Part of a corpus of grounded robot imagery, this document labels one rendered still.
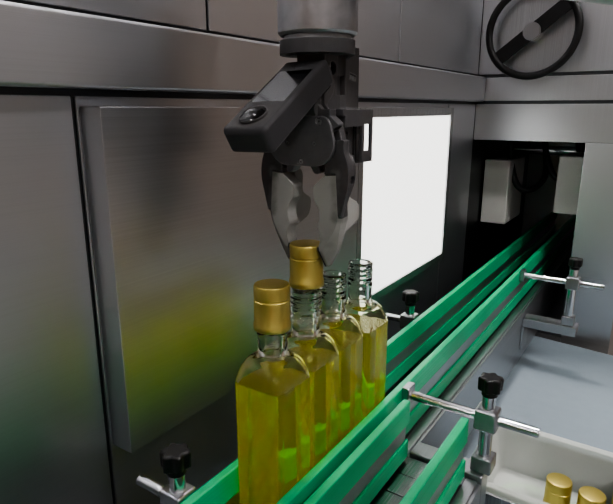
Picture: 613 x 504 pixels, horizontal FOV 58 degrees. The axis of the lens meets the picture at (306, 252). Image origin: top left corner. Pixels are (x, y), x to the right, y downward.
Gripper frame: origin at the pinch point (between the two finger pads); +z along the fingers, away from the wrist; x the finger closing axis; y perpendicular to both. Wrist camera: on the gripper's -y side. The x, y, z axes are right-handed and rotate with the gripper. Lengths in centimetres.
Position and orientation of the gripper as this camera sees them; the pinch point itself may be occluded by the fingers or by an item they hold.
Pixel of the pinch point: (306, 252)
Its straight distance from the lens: 54.8
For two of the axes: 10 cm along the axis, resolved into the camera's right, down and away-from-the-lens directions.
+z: 0.0, 9.7, 2.5
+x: -8.4, -1.3, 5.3
